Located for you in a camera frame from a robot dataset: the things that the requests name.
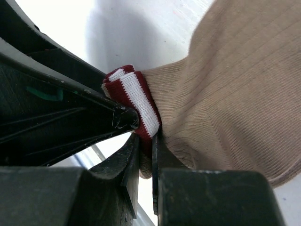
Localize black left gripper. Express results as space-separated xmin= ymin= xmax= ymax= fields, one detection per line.
xmin=0 ymin=0 xmax=139 ymax=166

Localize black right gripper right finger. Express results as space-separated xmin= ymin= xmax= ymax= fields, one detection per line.
xmin=152 ymin=131 xmax=188 ymax=214

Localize aluminium frame rail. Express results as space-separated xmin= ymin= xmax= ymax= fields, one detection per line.
xmin=68 ymin=144 xmax=154 ymax=226

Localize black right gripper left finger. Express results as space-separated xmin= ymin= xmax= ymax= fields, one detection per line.
xmin=89 ymin=134 xmax=140 ymax=218

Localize tan sock with maroon cuff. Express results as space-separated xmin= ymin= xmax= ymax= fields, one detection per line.
xmin=102 ymin=0 xmax=301 ymax=186

